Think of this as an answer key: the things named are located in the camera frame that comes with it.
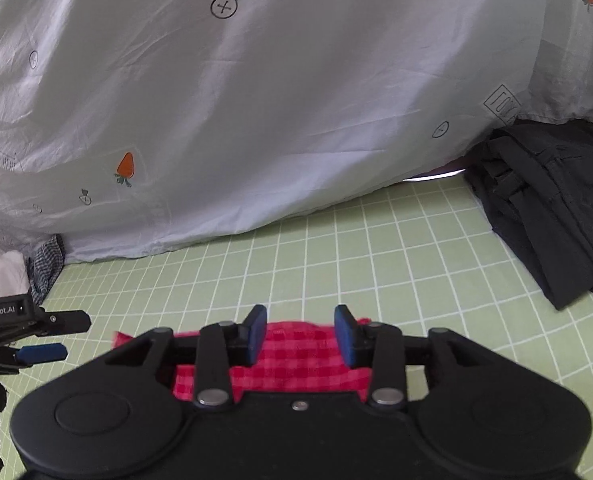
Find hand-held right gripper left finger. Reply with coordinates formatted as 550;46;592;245
101;304;268;407

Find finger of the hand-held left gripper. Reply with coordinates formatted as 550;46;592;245
15;342;68;364
35;310;92;337

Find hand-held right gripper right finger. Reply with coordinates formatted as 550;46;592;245
333;304;495;407

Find red checked garment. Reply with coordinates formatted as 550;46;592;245
114;318;428;404

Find white shirt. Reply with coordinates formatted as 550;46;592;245
0;232;31;304

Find blue plaid shirt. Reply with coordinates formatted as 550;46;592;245
28;234;66;306

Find green grid mat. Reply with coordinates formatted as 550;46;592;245
0;172;593;480

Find white carrot-print sheet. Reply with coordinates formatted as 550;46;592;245
0;0;593;264

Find black pants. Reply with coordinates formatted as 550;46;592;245
463;119;593;311

